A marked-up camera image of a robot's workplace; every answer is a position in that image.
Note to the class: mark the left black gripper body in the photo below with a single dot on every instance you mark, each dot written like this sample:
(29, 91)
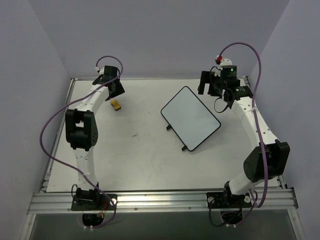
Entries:
(116, 88)

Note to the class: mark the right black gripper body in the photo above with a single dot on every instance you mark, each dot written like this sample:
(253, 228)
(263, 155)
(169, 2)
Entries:
(208, 83)

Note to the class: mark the yellow bone-shaped eraser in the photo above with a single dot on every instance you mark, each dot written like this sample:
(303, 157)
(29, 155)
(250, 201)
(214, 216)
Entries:
(116, 106)

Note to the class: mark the small black-framed whiteboard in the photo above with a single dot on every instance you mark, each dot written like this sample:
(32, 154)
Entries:
(189, 118)

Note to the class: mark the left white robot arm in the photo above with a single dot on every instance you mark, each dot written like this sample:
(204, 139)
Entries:
(82, 132)

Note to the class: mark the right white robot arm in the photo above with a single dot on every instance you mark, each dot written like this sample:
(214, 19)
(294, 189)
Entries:
(269, 155)

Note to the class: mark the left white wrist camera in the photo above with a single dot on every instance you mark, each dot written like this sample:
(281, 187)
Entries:
(100, 70)

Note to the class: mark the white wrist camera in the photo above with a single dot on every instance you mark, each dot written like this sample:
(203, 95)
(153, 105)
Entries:
(221, 62)
(100, 70)

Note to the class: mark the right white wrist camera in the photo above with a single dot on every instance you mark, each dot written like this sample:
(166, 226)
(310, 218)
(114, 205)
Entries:
(221, 62)

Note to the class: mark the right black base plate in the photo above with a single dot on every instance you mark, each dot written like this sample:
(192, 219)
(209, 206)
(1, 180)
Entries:
(223, 200)

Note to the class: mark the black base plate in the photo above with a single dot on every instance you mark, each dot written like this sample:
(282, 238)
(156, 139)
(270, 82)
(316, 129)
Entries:
(107, 201)
(223, 200)

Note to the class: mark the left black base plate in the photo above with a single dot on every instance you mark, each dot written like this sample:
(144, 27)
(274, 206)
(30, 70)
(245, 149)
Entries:
(107, 201)

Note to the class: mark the aluminium front rail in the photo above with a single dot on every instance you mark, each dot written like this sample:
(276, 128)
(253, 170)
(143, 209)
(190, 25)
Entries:
(155, 202)

